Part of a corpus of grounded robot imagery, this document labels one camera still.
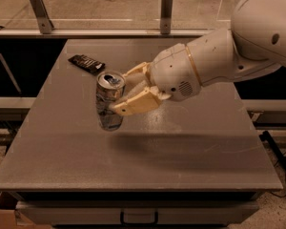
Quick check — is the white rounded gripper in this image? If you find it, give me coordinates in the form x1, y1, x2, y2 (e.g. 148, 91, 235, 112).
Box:
109, 44, 201, 116

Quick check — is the silver blue redbull can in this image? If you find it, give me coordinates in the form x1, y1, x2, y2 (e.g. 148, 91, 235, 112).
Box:
96, 71, 125, 131

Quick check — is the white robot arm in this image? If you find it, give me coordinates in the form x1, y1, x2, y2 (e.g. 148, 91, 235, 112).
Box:
110, 0, 286, 115

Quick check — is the dark brown snack bar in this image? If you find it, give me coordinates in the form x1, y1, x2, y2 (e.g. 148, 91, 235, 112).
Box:
69, 54, 105, 74

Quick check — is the black stand leg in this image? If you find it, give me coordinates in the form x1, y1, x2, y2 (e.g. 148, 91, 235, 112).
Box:
259, 131, 286, 198

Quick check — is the cardboard box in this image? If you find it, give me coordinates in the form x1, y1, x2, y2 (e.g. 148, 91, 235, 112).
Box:
0, 192, 52, 229

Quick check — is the middle metal rail bracket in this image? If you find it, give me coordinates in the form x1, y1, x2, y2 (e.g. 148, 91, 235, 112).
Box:
160, 0, 173, 34

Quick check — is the metal rail bracket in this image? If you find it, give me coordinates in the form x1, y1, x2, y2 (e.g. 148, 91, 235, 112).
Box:
160, 0, 173, 34
30, 0, 53, 34

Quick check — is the left metal rail bracket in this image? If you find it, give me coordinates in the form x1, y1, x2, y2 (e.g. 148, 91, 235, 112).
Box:
30, 0, 53, 34

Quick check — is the long metal rail beam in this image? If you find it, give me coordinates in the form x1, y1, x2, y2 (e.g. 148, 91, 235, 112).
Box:
0, 29, 211, 39

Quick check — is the black cable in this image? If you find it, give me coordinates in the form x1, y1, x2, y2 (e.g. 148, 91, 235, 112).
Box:
270, 143, 286, 198

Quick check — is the grey drawer with handle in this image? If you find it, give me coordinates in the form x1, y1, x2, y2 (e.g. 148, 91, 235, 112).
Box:
16, 201, 258, 226

